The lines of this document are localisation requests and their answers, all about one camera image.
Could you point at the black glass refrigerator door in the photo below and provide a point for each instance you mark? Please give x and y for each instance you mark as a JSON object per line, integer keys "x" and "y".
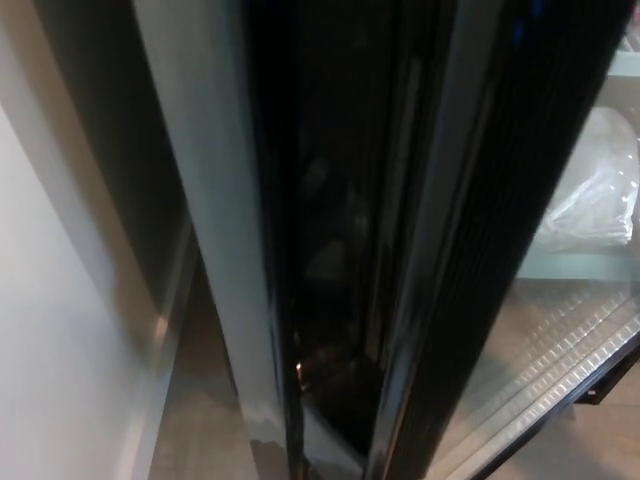
{"x": 350, "y": 200}

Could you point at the clear plastic bag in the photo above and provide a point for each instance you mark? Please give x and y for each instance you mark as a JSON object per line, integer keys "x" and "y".
{"x": 595, "y": 195}

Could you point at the pale green glass shelf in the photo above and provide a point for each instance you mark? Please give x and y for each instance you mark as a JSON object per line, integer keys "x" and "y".
{"x": 580, "y": 264}

